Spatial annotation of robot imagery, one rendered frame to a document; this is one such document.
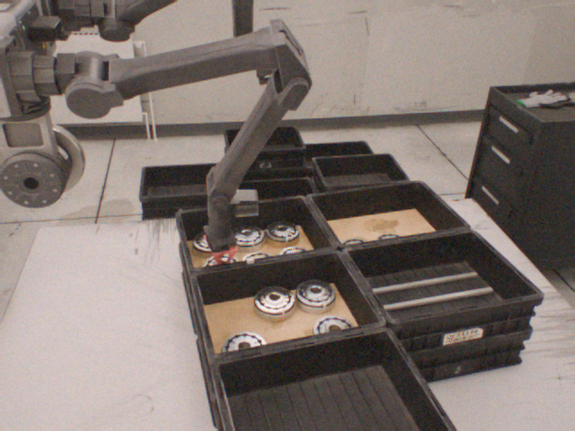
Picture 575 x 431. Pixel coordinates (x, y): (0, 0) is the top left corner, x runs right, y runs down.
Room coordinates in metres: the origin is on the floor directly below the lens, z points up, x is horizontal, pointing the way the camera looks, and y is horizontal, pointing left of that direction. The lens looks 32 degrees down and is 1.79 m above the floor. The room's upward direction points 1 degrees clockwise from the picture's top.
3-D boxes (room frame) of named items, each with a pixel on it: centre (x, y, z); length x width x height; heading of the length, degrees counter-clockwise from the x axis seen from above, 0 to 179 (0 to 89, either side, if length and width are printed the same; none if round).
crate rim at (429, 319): (1.13, -0.40, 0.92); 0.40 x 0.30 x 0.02; 106
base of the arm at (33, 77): (1.00, 0.44, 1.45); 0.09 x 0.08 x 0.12; 9
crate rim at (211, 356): (1.02, -0.01, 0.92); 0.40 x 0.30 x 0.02; 106
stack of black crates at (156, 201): (2.22, 0.42, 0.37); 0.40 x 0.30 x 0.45; 99
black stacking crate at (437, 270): (1.13, -0.40, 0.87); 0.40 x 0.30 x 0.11; 106
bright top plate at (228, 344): (0.92, 0.07, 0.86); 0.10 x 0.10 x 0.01
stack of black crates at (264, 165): (2.68, 0.09, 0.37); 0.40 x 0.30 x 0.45; 99
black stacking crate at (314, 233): (1.31, 0.07, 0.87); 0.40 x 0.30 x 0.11; 106
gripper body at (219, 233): (1.21, 0.15, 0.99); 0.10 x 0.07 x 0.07; 22
